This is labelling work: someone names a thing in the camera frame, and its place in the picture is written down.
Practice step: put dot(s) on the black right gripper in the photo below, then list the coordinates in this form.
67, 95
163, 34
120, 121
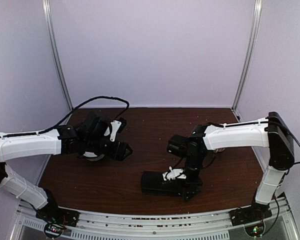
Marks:
187, 182

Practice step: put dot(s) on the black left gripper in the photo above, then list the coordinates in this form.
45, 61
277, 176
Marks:
120, 155

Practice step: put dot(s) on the black zip tool case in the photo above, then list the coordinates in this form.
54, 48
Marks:
153, 183

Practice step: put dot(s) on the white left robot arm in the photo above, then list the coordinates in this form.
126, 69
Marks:
60, 140

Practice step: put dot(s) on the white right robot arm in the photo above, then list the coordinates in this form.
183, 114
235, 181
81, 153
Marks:
270, 132

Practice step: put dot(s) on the white scalloped bowl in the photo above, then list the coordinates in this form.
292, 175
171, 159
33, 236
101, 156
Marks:
90, 156

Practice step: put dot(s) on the white patterned mug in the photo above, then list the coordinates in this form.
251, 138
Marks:
219, 150

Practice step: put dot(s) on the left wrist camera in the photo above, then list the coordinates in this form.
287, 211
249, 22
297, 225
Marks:
116, 126

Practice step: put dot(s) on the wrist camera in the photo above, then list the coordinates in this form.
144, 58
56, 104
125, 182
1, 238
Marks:
116, 126
173, 174

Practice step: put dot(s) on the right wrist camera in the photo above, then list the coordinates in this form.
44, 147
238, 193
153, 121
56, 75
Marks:
173, 174

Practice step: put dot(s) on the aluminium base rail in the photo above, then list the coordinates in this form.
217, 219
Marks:
214, 225

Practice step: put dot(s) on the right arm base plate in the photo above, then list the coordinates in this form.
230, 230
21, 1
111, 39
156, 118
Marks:
252, 219

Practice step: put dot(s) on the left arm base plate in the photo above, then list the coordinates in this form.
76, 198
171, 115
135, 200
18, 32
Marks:
57, 223

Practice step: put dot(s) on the left aluminium frame post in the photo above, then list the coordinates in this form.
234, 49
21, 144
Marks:
55, 53

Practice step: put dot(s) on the aluminium frame post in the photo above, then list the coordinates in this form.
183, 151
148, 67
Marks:
55, 53
253, 35

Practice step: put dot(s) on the right aluminium frame post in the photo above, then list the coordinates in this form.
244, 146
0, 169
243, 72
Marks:
253, 35

